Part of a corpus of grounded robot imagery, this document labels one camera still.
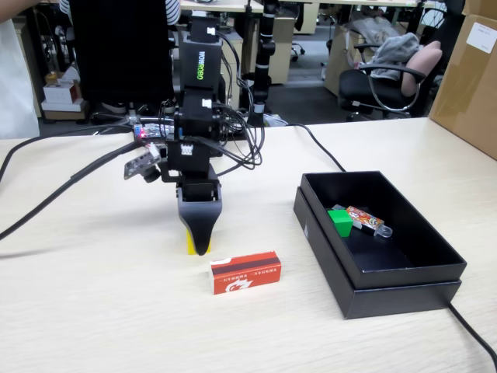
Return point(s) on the black cardboard box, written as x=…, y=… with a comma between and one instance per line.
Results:
x=411, y=237

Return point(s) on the controller circuit board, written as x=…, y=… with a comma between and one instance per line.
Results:
x=151, y=132

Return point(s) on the black monitor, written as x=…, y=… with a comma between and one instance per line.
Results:
x=120, y=50

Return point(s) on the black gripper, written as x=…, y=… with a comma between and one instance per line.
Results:
x=198, y=186

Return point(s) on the person in striped shirt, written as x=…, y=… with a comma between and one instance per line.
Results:
x=173, y=11

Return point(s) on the black open box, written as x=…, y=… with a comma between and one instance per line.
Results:
x=396, y=299

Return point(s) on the small brown cardboard box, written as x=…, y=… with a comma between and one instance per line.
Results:
x=481, y=5

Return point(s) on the yellow wooden block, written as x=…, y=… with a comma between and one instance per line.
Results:
x=191, y=242

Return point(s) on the pink cushion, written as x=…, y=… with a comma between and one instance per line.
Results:
x=421, y=66

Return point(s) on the large brown cardboard box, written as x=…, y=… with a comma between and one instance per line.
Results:
x=466, y=97

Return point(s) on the black office chair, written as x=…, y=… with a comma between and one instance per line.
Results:
x=357, y=83

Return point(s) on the colourful printed USB stick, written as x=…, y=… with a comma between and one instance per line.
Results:
x=365, y=220

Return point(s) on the green wooden cube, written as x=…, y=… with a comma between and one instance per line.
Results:
x=341, y=223

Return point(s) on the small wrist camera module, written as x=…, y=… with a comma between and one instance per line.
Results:
x=141, y=165

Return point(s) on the grey cloth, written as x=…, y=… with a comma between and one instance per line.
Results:
x=396, y=50

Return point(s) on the narrow beige desk cabinet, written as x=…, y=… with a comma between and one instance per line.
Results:
x=232, y=74

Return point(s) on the wide beige desk cabinet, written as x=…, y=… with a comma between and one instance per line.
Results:
x=281, y=50

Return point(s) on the small white cardboard box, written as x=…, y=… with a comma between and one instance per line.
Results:
x=58, y=91

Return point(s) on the red and white matchbox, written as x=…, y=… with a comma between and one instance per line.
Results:
x=244, y=274

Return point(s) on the black jointed pole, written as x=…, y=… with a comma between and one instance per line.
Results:
x=262, y=50

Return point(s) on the flat white box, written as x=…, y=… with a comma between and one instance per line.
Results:
x=64, y=105

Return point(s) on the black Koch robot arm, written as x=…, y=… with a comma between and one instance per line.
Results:
x=200, y=70

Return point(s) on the bare forearm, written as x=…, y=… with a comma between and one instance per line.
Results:
x=15, y=8

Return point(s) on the person in white garment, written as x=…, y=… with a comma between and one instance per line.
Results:
x=15, y=85

